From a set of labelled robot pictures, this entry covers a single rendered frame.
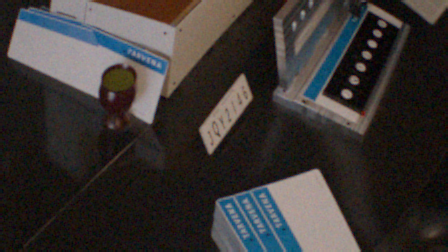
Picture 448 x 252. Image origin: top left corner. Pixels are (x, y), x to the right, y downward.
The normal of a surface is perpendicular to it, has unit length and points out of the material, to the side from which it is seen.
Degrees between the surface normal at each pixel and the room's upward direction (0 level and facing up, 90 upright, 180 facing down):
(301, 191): 0
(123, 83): 0
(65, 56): 63
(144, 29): 90
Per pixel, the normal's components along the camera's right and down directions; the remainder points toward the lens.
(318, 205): 0.08, -0.68
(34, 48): -0.35, 0.25
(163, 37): -0.47, 0.62
